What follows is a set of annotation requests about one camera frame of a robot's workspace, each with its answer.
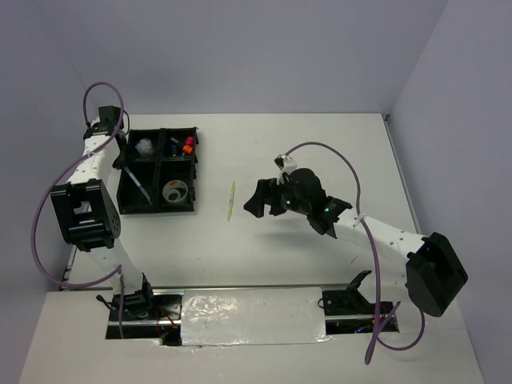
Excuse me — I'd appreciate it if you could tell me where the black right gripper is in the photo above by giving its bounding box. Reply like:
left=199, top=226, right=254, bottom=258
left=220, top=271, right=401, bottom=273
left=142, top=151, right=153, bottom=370
left=244, top=176, right=310, bottom=217

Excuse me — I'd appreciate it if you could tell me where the yellow thin pen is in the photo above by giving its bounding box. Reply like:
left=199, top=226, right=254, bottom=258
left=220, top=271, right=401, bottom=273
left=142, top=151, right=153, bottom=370
left=226, top=181, right=236, bottom=222

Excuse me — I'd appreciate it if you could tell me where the clear jar of paper clips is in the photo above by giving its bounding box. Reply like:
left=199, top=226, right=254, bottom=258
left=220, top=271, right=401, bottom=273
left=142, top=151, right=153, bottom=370
left=135, top=138, right=155, bottom=158

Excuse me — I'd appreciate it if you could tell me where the blue thin pen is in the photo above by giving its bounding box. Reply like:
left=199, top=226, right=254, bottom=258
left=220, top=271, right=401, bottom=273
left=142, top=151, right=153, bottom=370
left=123, top=166, right=152, bottom=206

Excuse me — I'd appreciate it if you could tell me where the orange cap black highlighter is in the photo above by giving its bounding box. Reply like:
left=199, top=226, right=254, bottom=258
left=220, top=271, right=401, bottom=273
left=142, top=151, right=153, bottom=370
left=182, top=144, right=194, bottom=155

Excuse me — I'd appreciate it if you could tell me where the large brown tape roll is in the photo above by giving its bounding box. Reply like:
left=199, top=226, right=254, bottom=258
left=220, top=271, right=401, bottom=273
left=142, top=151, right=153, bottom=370
left=162, top=180, right=189, bottom=204

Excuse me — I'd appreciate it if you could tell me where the small clear tape roll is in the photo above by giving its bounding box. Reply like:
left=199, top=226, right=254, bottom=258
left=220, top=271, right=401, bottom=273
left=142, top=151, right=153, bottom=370
left=167, top=190, right=183, bottom=202

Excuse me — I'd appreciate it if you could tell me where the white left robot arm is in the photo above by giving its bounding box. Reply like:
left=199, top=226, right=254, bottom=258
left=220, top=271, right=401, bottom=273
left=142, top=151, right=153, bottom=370
left=50, top=106, right=157, bottom=319

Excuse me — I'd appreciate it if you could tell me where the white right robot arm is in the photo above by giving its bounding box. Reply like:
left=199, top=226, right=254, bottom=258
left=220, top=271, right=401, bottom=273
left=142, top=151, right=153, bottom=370
left=243, top=168, right=469, bottom=318

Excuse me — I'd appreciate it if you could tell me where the black four-compartment organizer tray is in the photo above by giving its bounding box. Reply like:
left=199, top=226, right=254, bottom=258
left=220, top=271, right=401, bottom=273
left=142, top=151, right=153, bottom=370
left=117, top=126, right=198, bottom=214

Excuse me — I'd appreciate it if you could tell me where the silver foil covered panel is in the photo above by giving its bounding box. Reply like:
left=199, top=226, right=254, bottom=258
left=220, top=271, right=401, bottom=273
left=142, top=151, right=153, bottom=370
left=181, top=287, right=329, bottom=346

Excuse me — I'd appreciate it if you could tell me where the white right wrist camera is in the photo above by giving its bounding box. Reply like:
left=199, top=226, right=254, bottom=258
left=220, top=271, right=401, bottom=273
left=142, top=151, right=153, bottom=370
left=274, top=154, right=298, bottom=185

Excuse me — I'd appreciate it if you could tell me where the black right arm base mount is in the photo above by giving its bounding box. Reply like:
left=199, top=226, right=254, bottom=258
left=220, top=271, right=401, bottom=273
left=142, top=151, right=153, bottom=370
left=317, top=270, right=375, bottom=316

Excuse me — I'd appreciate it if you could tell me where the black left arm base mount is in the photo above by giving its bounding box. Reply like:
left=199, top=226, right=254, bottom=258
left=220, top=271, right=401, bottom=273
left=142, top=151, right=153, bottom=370
left=122, top=290, right=182, bottom=321

